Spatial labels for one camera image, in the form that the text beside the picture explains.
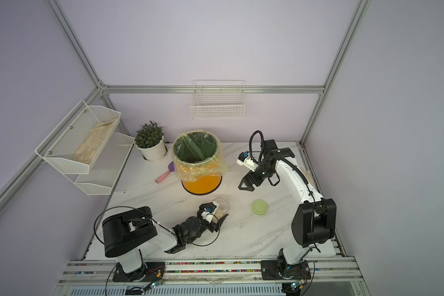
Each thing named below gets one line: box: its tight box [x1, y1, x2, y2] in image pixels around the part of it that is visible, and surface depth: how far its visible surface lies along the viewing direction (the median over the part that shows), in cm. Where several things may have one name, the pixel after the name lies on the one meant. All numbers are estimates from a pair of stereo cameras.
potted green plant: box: [134, 120, 168, 161], surface depth 103 cm
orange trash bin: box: [180, 174, 223, 196], surface depth 100 cm
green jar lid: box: [251, 199, 269, 216], surface depth 93 cm
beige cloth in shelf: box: [72, 118, 116, 165], surface depth 81 cm
